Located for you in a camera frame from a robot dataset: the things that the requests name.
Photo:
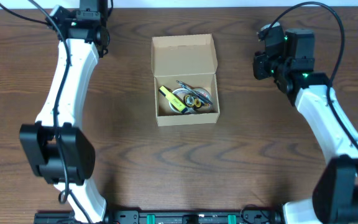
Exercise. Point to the yellow black correction tape dispenser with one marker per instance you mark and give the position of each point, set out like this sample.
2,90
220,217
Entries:
192,101

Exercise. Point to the white tape roll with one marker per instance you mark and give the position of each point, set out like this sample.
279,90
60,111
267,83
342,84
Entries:
180,93

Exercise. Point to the yellow highlighter marker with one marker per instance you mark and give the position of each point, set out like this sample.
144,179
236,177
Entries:
173,100

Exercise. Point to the black ballpoint pen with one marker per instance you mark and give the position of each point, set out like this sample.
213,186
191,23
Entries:
203,98

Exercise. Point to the clear tape roll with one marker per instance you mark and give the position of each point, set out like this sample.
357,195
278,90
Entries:
205,108

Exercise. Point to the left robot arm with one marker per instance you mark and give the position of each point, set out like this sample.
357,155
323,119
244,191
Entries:
55,146

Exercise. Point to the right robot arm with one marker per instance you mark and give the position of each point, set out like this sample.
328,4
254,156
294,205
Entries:
335,197

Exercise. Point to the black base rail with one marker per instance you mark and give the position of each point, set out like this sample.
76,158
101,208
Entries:
253,215

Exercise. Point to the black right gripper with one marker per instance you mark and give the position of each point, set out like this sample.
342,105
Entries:
257,64

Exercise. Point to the brown cardboard box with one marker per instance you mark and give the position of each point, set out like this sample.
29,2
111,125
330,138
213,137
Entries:
192,60

